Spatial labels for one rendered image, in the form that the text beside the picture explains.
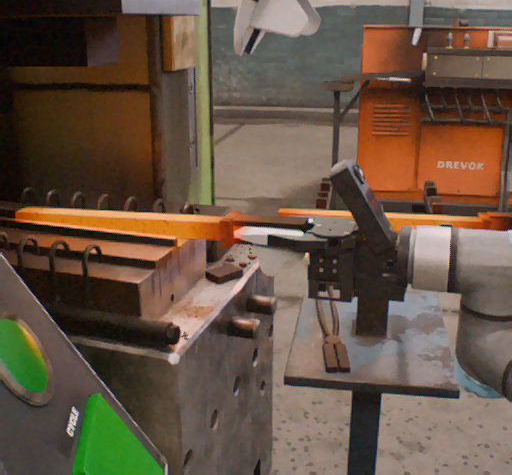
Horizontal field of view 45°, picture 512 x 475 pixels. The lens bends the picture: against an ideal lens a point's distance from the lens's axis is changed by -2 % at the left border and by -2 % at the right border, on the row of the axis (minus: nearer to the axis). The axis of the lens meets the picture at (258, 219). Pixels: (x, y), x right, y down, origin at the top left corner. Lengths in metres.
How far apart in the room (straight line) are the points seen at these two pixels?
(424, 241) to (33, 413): 0.49
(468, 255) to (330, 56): 7.66
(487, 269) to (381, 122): 3.60
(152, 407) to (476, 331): 0.38
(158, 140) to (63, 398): 0.73
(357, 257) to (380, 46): 3.56
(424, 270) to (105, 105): 0.62
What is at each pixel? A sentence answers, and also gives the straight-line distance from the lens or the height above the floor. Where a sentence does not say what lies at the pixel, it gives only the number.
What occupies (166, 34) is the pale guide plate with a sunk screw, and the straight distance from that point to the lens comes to 1.05.
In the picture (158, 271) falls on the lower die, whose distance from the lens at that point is 0.76.
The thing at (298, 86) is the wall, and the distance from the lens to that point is 8.39.
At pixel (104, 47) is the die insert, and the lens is 0.82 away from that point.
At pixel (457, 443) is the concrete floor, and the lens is 2.16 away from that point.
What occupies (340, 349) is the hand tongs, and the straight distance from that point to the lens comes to 1.17.
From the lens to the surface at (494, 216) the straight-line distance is 1.07.
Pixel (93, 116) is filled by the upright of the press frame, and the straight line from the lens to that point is 1.11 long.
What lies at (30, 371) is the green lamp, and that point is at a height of 1.08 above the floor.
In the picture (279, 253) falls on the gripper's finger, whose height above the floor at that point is 1.00.
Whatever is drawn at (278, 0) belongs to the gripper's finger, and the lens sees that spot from 0.55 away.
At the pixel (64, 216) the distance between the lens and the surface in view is 0.88.
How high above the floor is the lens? 1.26
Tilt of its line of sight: 18 degrees down
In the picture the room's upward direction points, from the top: straight up
